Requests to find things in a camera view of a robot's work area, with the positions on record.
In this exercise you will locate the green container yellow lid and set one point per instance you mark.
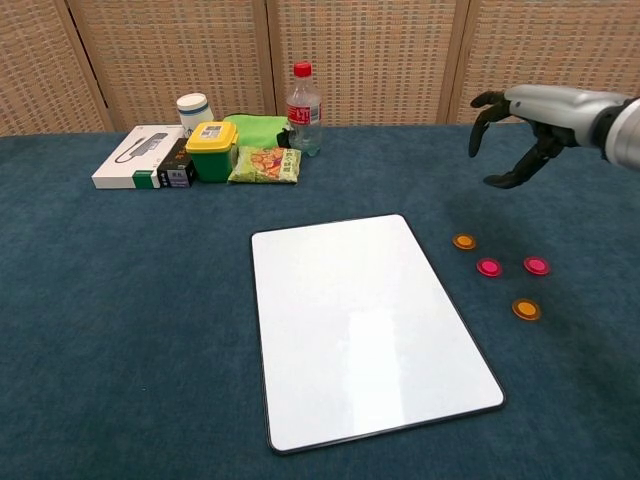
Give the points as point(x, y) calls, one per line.
point(212, 160)

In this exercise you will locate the green snack bag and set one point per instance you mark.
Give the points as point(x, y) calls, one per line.
point(265, 165)

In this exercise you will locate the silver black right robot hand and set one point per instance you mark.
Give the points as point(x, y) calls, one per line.
point(550, 107)

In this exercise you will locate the clear bottle red cap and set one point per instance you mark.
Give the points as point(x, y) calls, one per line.
point(303, 110)

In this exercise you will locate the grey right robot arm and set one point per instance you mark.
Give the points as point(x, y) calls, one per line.
point(627, 135)

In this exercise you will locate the white adapter product box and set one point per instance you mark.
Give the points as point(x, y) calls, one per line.
point(130, 160)

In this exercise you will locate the white round jar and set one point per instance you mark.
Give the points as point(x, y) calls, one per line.
point(194, 107)

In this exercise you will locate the pink disc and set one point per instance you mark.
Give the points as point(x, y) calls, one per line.
point(537, 265)
point(488, 267)

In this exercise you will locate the small black box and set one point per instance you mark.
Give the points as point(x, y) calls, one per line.
point(176, 172)

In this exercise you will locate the green folded cloth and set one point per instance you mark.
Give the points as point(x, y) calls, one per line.
point(255, 130)

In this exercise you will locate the dark blue table mat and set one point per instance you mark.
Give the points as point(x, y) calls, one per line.
point(125, 300)

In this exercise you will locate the white rectangular board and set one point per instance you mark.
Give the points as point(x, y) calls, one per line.
point(370, 325)

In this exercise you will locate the orange disc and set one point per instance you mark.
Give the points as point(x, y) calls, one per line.
point(464, 241)
point(526, 309)

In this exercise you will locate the woven folding screen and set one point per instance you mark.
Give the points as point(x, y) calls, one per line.
point(350, 50)

